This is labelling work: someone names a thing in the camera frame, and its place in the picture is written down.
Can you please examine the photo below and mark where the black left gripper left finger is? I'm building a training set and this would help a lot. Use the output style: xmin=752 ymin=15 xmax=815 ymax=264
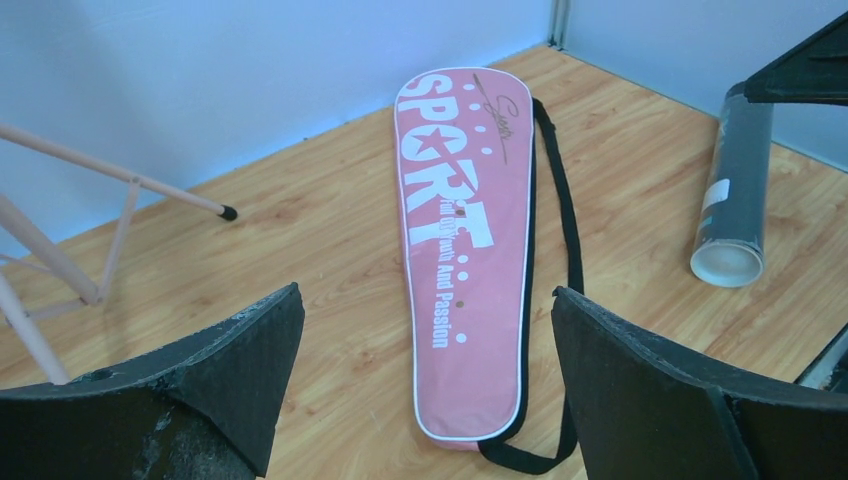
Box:
xmin=1 ymin=284 xmax=305 ymax=479

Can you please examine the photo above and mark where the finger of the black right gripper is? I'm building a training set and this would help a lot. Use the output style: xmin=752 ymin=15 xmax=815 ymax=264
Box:
xmin=744 ymin=14 xmax=847 ymax=106

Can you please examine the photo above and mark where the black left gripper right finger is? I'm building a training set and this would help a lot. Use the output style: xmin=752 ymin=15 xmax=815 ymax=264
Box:
xmin=551 ymin=287 xmax=847 ymax=479

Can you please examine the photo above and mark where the black shuttlecock tube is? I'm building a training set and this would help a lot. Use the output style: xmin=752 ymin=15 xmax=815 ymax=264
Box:
xmin=690 ymin=82 xmax=773 ymax=288

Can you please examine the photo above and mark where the pink racket cover bag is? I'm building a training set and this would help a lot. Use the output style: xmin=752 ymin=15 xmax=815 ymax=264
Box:
xmin=394 ymin=67 xmax=584 ymax=475

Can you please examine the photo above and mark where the pink music stand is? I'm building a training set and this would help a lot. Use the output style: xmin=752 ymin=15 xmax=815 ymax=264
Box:
xmin=1 ymin=123 xmax=276 ymax=378

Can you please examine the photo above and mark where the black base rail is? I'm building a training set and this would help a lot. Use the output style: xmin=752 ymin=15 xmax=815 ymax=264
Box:
xmin=794 ymin=326 xmax=847 ymax=394

